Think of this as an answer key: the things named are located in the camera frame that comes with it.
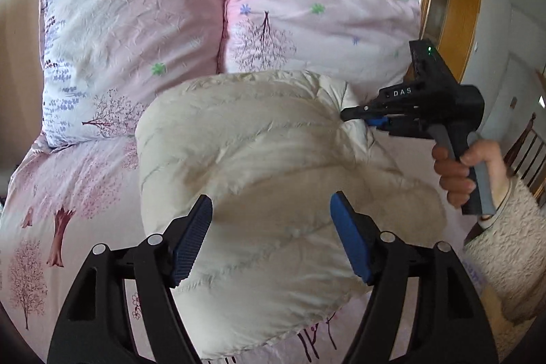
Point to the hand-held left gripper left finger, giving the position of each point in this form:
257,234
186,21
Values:
194,236

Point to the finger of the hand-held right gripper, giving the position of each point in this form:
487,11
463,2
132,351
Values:
362,112
379,122

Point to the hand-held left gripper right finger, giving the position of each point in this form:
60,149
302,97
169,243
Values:
352,236

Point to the cream down jacket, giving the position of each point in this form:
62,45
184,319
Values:
256,159

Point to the person's right hand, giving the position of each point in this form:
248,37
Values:
454,180

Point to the wooden chair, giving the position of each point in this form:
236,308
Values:
527,150

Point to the pink tree-print bed sheet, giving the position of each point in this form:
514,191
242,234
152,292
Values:
64,185

